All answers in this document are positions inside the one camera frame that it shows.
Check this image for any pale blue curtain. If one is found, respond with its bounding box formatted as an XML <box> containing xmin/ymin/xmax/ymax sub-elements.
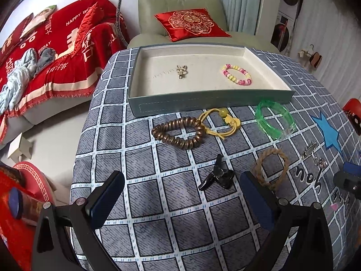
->
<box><xmin>216</xmin><ymin>0</ymin><xmax>267</xmax><ymax>33</ymax></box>

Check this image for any red object with black print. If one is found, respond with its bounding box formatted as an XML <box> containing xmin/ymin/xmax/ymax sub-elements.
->
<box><xmin>342</xmin><ymin>98</ymin><xmax>361</xmax><ymax>136</ymax></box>

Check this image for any braided rope bracelet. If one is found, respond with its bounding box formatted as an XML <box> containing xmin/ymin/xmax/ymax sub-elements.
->
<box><xmin>252</xmin><ymin>147</ymin><xmax>290</xmax><ymax>192</ymax></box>

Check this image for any small white box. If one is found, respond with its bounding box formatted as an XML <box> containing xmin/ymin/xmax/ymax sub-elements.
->
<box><xmin>7</xmin><ymin>133</ymin><xmax>35</xmax><ymax>161</ymax></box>

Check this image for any pink yellow beaded bracelet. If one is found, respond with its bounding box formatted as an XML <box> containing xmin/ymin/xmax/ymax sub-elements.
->
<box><xmin>221</xmin><ymin>63</ymin><xmax>252</xmax><ymax>86</ymax></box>

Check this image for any grey checked blanket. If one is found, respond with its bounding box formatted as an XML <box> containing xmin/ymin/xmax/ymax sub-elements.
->
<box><xmin>69</xmin><ymin>47</ymin><xmax>361</xmax><ymax>271</ymax></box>

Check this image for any red satin pillow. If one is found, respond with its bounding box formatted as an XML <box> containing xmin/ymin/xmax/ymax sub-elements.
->
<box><xmin>77</xmin><ymin>1</ymin><xmax>105</xmax><ymax>34</ymax></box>

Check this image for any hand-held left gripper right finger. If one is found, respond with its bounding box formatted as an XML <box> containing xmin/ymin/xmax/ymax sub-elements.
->
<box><xmin>240</xmin><ymin>171</ymin><xmax>335</xmax><ymax>271</ymax></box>

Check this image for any silver hair clip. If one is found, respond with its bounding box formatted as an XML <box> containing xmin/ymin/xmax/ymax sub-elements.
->
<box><xmin>299</xmin><ymin>143</ymin><xmax>318</xmax><ymax>160</ymax></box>

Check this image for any light grey sofa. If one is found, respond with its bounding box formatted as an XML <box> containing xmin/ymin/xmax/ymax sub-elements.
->
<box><xmin>0</xmin><ymin>62</ymin><xmax>108</xmax><ymax>144</ymax></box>

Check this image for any can with blue lid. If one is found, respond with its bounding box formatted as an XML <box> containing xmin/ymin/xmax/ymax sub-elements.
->
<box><xmin>8</xmin><ymin>188</ymin><xmax>46</xmax><ymax>228</ymax></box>

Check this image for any green transparent bangle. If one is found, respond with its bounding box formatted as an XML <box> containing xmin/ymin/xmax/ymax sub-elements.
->
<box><xmin>255</xmin><ymin>98</ymin><xmax>296</xmax><ymax>140</ymax></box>

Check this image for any red round stool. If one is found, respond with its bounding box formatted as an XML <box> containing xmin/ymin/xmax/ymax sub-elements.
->
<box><xmin>11</xmin><ymin>161</ymin><xmax>55</xmax><ymax>204</ymax></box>

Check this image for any grey cloth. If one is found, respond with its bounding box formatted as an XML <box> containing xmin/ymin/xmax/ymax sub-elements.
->
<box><xmin>34</xmin><ymin>47</ymin><xmax>57</xmax><ymax>77</ymax></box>

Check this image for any black hair clip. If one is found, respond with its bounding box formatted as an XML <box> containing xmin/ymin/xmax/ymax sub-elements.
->
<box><xmin>198</xmin><ymin>154</ymin><xmax>235</xmax><ymax>191</ymax></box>

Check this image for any grey-blue jewelry tray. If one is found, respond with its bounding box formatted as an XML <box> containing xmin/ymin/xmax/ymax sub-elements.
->
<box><xmin>127</xmin><ymin>43</ymin><xmax>296</xmax><ymax>117</ymax></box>

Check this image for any red printed sofa blanket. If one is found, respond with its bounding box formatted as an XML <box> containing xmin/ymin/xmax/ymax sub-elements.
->
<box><xmin>0</xmin><ymin>0</ymin><xmax>131</xmax><ymax>144</ymax></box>

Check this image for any red embroidered cushion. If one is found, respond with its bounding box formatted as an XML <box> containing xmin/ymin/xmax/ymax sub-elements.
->
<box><xmin>154</xmin><ymin>8</ymin><xmax>232</xmax><ymax>42</ymax></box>

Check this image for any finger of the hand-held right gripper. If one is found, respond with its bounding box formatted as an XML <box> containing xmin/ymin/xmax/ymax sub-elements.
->
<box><xmin>333</xmin><ymin>172</ymin><xmax>361</xmax><ymax>200</ymax></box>
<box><xmin>342</xmin><ymin>161</ymin><xmax>361</xmax><ymax>177</ymax></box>

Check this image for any yellow cord bracelet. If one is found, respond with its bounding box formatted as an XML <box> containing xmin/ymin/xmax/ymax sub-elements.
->
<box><xmin>198</xmin><ymin>107</ymin><xmax>241</xmax><ymax>141</ymax></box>

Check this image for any light blue cloth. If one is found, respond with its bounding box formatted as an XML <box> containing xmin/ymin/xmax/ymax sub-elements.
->
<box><xmin>0</xmin><ymin>49</ymin><xmax>38</xmax><ymax>113</ymax></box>

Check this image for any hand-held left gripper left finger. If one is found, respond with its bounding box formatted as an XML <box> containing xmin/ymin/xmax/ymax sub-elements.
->
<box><xmin>31</xmin><ymin>171</ymin><xmax>125</xmax><ymax>271</ymax></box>

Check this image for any small white hanger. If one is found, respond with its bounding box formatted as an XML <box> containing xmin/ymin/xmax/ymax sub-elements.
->
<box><xmin>298</xmin><ymin>44</ymin><xmax>315</xmax><ymax>60</ymax></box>

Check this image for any brown wooden bead bracelet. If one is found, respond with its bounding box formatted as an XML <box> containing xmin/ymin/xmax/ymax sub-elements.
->
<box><xmin>151</xmin><ymin>118</ymin><xmax>206</xmax><ymax>150</ymax></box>

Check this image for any red pillow with picture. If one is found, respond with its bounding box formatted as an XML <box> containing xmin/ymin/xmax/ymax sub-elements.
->
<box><xmin>18</xmin><ymin>5</ymin><xmax>58</xmax><ymax>38</ymax></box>

